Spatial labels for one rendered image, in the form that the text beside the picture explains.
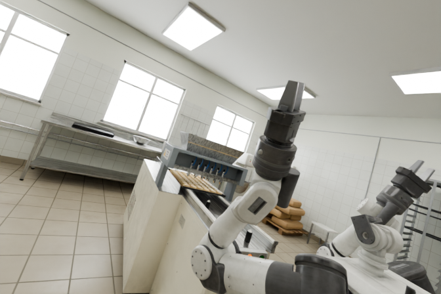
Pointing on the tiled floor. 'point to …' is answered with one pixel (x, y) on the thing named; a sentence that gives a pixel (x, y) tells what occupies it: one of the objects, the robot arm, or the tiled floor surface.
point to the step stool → (321, 233)
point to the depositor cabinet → (147, 228)
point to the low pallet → (283, 228)
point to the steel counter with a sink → (61, 121)
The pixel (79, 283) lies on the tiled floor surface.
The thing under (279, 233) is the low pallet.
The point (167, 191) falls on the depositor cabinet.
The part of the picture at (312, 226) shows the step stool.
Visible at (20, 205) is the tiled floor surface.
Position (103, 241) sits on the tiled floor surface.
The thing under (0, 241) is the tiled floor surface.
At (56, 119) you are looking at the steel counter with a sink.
